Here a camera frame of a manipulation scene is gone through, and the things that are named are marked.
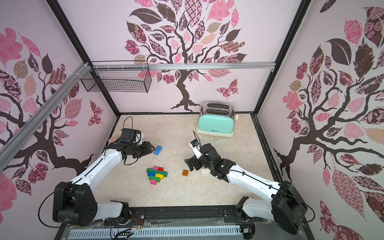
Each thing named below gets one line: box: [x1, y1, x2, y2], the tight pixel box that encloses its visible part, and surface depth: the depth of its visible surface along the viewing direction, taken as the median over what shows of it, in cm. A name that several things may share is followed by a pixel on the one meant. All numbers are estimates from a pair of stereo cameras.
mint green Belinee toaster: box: [196, 101, 235, 137], surface depth 102 cm
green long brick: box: [146, 168, 168, 178], surface depth 89 cm
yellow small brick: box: [155, 173, 165, 180], surface depth 87 cm
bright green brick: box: [148, 175, 161, 183], surface depth 87 cm
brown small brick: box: [182, 169, 189, 177], surface depth 89 cm
